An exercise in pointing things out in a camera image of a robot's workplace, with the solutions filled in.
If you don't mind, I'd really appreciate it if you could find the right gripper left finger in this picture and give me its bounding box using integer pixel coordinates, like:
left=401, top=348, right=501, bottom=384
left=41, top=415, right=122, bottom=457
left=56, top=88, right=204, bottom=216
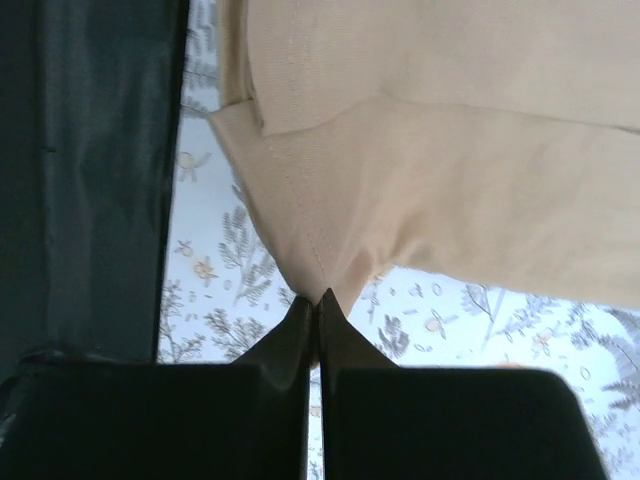
left=1, top=298, right=313, bottom=479

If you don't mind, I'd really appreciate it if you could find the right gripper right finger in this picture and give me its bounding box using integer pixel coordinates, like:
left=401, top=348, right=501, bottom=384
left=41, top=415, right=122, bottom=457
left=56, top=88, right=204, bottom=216
left=317, top=292, right=606, bottom=480

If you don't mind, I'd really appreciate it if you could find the beige t-shirt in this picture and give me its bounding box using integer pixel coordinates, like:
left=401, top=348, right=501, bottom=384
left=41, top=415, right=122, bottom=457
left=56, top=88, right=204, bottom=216
left=210, top=1, right=639, bottom=310

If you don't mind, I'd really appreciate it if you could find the floral patterned table mat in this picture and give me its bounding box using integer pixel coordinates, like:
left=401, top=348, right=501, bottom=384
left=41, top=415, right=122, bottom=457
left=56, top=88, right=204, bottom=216
left=159, top=1, right=639, bottom=479

